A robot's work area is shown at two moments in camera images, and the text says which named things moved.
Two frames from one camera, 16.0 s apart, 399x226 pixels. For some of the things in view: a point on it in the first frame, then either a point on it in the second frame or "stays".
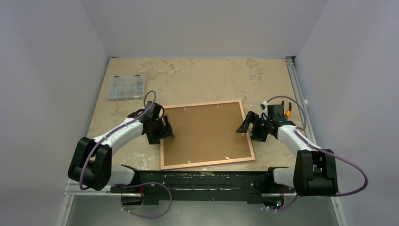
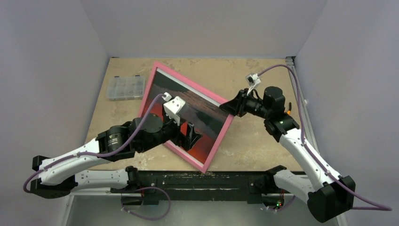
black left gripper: (154, 139) to (186, 141)
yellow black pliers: (288, 113) stays
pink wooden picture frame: (162, 143) to (195, 88)
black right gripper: (255, 126) to (242, 104)
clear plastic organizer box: (125, 88) stays
